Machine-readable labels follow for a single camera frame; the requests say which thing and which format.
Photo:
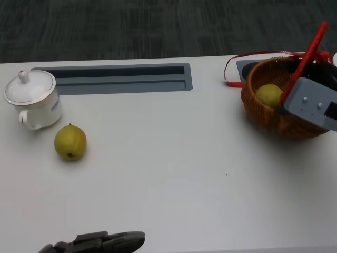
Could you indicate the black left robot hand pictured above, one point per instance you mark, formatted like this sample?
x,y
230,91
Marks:
x,y
110,241

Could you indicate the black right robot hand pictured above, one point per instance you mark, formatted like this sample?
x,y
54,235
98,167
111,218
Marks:
x,y
323,73

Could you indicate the white neighbouring table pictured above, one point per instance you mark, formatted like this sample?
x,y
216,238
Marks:
x,y
335,58

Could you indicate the green pear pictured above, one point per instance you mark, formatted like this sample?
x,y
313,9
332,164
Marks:
x,y
268,95
69,142

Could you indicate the grey table cup holder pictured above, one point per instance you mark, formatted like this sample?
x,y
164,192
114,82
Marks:
x,y
241,67

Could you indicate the red happy birthday ribbon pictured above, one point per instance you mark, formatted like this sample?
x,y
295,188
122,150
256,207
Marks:
x,y
231,83

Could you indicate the long grey table slot tray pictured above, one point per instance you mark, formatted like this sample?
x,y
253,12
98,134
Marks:
x,y
118,84

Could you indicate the white ceramic cup lid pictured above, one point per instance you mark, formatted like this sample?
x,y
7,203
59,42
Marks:
x,y
29,88

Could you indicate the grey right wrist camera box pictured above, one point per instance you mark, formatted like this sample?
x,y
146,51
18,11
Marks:
x,y
308,102

